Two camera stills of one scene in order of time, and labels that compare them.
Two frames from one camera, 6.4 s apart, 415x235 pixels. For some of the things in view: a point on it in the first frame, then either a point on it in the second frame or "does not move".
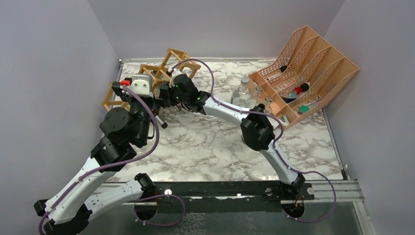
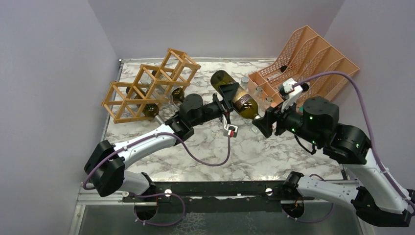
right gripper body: (175, 97) → (290, 120)
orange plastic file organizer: (301, 76) does not move
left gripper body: (136, 105) → (224, 108)
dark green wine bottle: (262, 105) → (243, 103)
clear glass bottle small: (257, 97) does not move
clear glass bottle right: (268, 108) does not move
